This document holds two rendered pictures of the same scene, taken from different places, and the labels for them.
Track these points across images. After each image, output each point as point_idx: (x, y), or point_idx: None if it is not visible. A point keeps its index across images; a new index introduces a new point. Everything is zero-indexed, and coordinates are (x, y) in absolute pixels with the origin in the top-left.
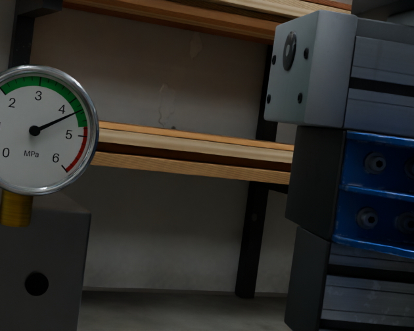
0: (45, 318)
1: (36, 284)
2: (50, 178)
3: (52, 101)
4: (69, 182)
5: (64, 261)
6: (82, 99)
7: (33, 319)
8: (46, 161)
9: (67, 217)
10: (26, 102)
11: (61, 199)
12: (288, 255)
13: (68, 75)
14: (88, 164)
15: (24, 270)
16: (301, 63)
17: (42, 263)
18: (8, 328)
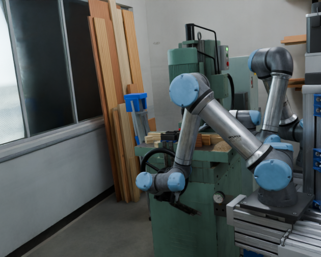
0: (224, 213)
1: (222, 210)
2: (220, 202)
3: (219, 195)
4: (221, 202)
5: (225, 208)
6: (221, 195)
7: (223, 213)
8: (219, 200)
9: (224, 204)
10: (217, 195)
11: (228, 200)
12: None
13: (220, 193)
14: (223, 201)
15: (221, 208)
16: None
17: (223, 208)
18: (221, 213)
